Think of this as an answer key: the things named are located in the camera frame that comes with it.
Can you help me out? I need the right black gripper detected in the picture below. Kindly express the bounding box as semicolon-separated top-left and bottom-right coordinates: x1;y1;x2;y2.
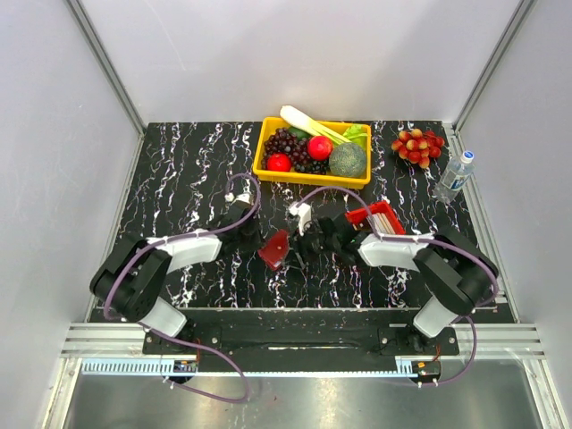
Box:
282;218;341;270

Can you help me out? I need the red card holder wallet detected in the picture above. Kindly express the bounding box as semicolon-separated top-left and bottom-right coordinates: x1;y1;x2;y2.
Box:
257;230;290;271

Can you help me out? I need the red plastic card bin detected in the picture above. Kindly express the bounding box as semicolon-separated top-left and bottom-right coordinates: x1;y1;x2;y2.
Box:
345;201;406;235

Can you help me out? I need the stack of credit cards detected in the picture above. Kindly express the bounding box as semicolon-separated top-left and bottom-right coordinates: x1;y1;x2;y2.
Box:
371;213;397;235

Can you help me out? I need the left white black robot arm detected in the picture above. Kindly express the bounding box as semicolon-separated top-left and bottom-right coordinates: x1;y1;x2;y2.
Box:
89;193;262;353

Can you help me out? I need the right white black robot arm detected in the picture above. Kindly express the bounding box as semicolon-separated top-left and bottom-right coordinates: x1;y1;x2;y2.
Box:
285;202;499;354

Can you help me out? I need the yellow plastic fruit tray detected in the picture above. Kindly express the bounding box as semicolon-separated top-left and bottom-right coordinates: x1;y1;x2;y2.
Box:
253;117;372;189

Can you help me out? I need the green melon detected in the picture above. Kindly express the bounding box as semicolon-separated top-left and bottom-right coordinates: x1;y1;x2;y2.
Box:
328;142;367;178

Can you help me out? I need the red apple lower left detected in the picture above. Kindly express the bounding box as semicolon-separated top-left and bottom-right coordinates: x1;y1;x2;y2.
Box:
266;154;291;172

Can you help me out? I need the red apple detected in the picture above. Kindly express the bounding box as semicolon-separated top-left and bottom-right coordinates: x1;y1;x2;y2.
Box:
266;154;291;172
307;136;333;161

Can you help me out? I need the red apple upper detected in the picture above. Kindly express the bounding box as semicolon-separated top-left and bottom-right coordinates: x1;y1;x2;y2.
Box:
307;136;333;161

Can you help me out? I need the dark purple grape bunch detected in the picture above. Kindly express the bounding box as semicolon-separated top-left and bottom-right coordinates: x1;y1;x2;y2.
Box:
261;128;329;175

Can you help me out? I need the dark green cucumber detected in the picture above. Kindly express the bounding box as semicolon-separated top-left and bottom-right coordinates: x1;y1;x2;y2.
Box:
288;127;311;139

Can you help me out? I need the green lettuce leaf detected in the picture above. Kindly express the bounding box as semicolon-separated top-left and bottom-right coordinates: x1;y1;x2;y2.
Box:
342;123;368;148

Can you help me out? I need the white green leek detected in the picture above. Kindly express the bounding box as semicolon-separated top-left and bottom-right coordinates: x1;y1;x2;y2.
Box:
280;105;349;145

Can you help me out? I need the clear water bottle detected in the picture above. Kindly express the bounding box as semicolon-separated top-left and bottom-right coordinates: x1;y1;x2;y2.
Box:
433;150;475;205

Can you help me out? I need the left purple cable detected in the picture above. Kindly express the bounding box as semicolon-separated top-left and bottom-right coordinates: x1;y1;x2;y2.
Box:
102;172;263;402

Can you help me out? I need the purple cable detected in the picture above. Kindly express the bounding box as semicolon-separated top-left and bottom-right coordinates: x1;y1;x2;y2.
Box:
102;172;263;402
294;186;500;388

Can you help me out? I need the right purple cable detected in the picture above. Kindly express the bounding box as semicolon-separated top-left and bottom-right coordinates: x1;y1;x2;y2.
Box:
294;186;500;388

